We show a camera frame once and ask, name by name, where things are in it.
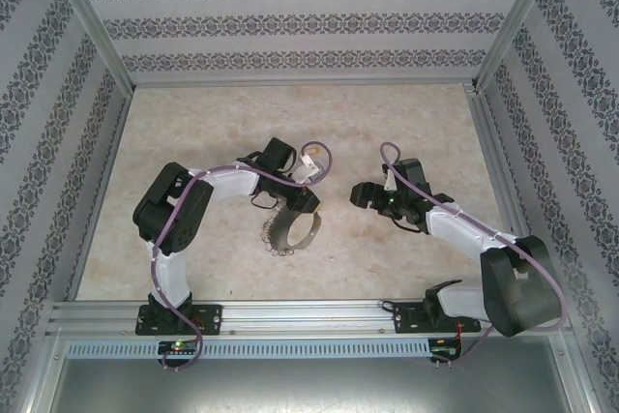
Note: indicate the aluminium mounting rail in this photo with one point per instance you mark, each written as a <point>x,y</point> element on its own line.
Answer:
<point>309,316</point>

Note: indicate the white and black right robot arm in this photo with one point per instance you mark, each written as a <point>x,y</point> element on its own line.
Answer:
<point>459,229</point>

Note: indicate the aluminium frame post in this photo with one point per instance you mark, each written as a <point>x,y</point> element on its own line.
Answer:
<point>517,16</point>
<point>92,21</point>

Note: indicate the aluminium side rail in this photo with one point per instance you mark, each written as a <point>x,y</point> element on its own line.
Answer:
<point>483,113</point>
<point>118,127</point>

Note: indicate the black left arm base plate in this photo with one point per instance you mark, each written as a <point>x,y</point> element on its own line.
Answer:
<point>208,318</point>

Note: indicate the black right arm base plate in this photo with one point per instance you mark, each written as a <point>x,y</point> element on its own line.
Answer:
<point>403,318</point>

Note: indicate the grey sheet metal panel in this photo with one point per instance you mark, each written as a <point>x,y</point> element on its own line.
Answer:
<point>309,389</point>

